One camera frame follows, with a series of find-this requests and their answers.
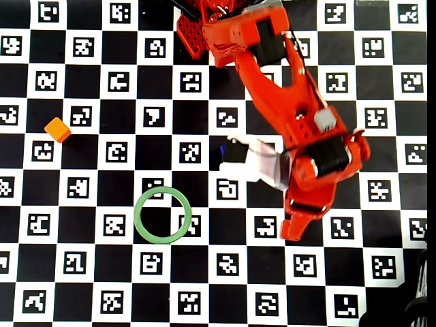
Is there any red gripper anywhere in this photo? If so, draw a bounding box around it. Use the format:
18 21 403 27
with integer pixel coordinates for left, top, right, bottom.
279 129 372 242

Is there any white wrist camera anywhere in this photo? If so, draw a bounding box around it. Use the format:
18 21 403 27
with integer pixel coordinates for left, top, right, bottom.
217 135 294 192

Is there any black camera tripod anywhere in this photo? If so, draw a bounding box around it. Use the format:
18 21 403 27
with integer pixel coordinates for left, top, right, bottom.
403 247 436 327

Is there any black white marker checkerboard mat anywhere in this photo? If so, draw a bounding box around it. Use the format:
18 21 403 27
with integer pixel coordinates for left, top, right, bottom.
0 0 429 327

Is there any green ring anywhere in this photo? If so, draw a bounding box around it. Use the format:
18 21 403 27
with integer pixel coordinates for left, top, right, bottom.
134 186 193 245

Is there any orange cube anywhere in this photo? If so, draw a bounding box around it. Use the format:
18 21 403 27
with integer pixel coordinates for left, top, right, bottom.
44 117 72 144

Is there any small grey square block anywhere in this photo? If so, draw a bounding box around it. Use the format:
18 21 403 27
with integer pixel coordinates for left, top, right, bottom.
313 107 338 133

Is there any red robot base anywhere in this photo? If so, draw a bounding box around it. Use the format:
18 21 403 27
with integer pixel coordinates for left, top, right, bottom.
175 0 219 61

